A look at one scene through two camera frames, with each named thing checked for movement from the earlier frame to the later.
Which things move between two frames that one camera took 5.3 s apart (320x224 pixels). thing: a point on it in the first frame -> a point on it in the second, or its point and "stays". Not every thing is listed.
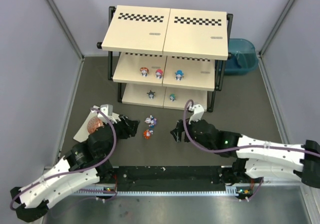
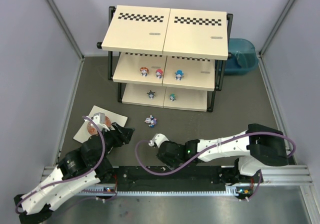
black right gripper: (185, 130) -> (163, 154)
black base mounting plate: (174, 178) stays
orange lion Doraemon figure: (144, 71) stays
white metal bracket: (198, 110) -> (158, 139)
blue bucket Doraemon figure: (179, 75) stays
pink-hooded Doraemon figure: (159, 73) stays
